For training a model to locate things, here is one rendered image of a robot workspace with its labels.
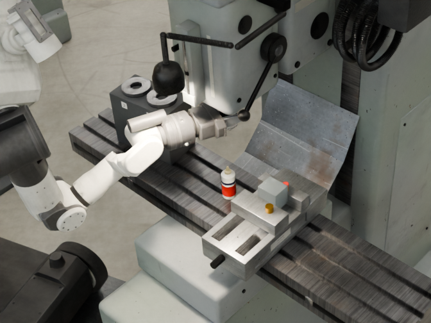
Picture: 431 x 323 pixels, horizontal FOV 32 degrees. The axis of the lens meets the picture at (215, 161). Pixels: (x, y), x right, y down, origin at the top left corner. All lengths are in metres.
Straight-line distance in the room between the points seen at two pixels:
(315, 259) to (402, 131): 0.52
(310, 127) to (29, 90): 0.93
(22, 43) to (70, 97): 2.64
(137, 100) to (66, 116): 1.92
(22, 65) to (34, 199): 0.31
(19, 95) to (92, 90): 2.63
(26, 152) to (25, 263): 1.00
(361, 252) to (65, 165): 2.11
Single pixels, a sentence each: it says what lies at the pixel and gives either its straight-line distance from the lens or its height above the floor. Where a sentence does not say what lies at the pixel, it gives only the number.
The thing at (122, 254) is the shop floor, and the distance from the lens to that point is 3.34.
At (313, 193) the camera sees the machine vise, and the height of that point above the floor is 1.00.
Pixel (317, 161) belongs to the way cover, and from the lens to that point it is 2.28.
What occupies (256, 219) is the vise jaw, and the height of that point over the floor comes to 1.02.
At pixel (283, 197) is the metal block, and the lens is 2.01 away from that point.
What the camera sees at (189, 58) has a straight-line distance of 1.75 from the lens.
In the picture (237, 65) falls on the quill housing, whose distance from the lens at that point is 1.75.
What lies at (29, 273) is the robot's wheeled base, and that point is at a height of 0.57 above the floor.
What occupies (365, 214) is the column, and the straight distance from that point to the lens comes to 2.43.
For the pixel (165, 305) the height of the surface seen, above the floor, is 0.73.
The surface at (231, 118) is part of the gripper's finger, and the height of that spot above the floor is 1.24.
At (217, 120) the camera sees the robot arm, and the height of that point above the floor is 1.26.
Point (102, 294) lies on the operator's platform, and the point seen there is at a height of 0.40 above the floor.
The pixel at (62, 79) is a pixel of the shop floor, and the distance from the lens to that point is 4.44.
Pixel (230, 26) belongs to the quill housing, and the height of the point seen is 1.56.
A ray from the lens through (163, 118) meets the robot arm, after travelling 1.88.
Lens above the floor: 2.43
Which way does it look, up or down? 41 degrees down
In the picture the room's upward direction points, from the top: 4 degrees counter-clockwise
